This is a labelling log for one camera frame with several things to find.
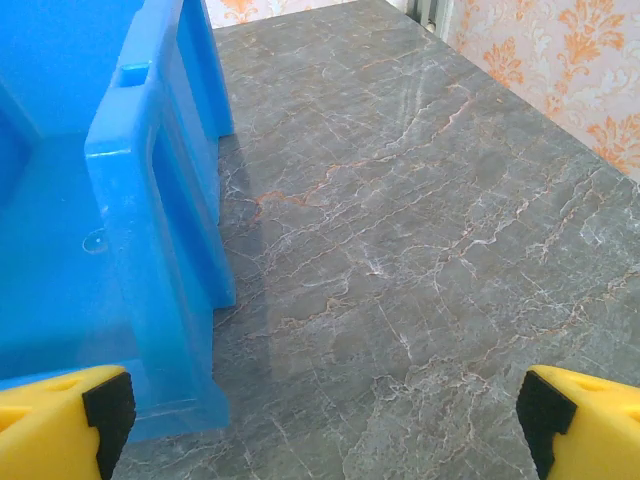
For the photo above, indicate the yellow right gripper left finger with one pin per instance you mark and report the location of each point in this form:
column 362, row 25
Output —
column 45, row 430

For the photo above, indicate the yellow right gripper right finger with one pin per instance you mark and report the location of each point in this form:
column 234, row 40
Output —
column 600, row 430

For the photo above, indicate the aluminium frame post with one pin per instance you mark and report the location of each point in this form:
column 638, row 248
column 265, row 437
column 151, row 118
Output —
column 430, row 12

